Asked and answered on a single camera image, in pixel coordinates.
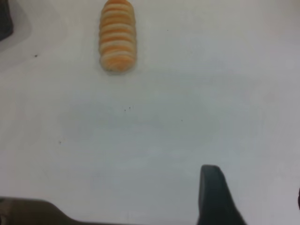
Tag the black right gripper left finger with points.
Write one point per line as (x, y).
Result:
(214, 199)

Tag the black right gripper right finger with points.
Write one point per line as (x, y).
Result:
(299, 199)

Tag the striped orange bread roll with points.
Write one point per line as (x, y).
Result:
(117, 37)

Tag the dark brown wicker basket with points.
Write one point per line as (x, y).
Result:
(4, 21)

